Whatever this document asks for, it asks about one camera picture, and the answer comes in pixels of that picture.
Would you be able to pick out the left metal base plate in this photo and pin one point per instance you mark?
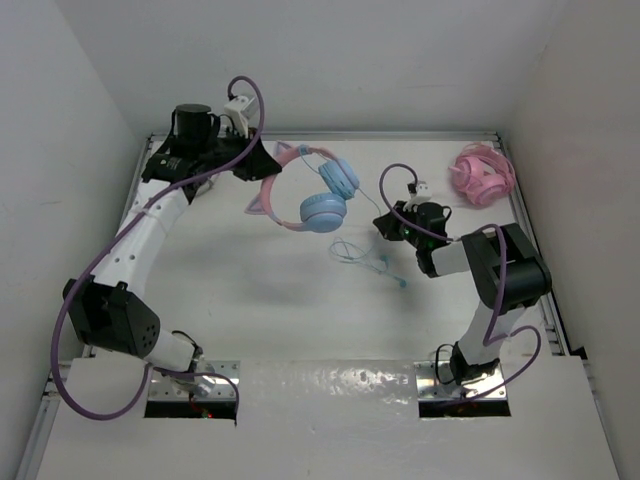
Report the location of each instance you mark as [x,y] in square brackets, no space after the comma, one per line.
[215,385]

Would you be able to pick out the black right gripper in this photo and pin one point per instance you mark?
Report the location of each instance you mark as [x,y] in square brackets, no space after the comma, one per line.
[387,225]

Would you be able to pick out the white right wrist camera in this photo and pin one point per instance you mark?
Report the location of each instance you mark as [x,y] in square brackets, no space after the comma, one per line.
[419,193]

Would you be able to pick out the pink wrapped headphones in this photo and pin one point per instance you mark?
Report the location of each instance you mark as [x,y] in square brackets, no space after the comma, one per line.
[482,174]

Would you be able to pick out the pink blue cat-ear headphones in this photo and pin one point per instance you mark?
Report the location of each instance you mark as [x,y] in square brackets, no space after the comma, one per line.
[322,213]

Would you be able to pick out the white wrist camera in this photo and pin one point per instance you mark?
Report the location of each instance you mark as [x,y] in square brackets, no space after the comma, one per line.
[240,109]
[419,193]

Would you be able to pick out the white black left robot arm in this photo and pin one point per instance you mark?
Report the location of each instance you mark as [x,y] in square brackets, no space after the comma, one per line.
[107,308]

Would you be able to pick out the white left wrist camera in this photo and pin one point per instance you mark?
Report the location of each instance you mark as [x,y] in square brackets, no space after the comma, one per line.
[240,109]

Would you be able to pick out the metal base plate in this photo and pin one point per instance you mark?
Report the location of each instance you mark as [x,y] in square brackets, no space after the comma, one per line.
[434,383]
[215,385]

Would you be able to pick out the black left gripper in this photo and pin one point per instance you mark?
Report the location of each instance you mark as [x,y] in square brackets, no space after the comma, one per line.
[254,164]

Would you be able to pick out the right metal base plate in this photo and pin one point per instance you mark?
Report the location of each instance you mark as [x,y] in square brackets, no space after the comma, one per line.
[434,383]

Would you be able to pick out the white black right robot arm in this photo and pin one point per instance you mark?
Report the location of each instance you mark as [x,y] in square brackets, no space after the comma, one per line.
[509,276]

